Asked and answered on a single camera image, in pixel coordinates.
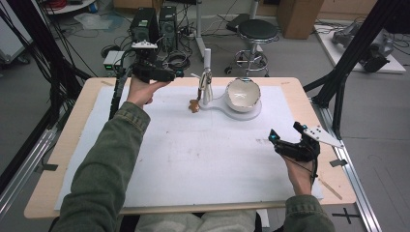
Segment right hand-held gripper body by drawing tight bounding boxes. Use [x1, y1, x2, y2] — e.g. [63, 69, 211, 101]
[273, 125, 345, 162]

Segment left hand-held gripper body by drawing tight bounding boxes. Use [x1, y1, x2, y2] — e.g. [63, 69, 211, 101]
[131, 40, 177, 84]

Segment brown bear keychain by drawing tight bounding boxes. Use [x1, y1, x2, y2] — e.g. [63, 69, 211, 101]
[188, 88, 204, 115]

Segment white key stand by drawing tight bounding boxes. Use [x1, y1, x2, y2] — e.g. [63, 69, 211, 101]
[190, 47, 263, 122]

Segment person's left hand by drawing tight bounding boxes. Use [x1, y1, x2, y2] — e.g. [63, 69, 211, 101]
[126, 76, 172, 109]

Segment person's right hand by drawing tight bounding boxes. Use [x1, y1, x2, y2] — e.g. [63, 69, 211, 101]
[281, 155, 319, 196]

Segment white power supply box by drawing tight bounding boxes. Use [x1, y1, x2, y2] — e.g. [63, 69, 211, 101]
[112, 50, 130, 73]
[102, 49, 120, 74]

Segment black tape strip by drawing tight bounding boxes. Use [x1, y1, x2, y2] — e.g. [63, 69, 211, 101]
[35, 162, 59, 173]
[329, 158, 349, 168]

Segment large black computer tower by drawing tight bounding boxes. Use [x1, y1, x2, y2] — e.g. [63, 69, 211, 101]
[130, 6, 161, 46]

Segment slim black computer tower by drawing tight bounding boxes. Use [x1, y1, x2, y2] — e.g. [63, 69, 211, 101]
[158, 5, 179, 53]

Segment white metal stand leg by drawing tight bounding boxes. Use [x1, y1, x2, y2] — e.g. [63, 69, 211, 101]
[194, 0, 208, 60]

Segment thin wooden stick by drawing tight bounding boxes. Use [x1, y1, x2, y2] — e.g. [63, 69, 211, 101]
[317, 178, 343, 201]

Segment white ceramic bowl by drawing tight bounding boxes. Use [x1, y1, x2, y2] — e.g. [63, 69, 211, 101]
[223, 77, 262, 114]

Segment white foam mat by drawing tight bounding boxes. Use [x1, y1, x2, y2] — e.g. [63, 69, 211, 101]
[53, 84, 325, 212]

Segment black round stool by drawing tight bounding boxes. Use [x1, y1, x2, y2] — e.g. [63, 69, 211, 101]
[223, 18, 280, 78]

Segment white platform with equipment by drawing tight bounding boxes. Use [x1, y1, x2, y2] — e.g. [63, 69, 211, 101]
[313, 21, 407, 74]

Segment cardboard box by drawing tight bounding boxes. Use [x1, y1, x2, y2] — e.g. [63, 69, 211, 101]
[276, 0, 325, 41]

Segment person's legs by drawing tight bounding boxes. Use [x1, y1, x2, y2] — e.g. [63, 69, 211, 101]
[133, 210, 257, 232]

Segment coiled black cable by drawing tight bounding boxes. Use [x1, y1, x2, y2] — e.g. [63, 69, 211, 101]
[166, 50, 191, 72]

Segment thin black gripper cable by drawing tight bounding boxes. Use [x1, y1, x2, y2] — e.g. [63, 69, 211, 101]
[283, 156, 320, 188]

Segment thick black gripper cable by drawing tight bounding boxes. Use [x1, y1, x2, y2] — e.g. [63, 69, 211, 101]
[108, 47, 138, 121]

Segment aluminium rail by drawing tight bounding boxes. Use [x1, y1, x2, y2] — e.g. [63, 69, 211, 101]
[310, 96, 383, 232]
[0, 129, 59, 221]

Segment black metal frame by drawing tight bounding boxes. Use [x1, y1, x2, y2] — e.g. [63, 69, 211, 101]
[0, 0, 92, 194]
[302, 0, 410, 140]

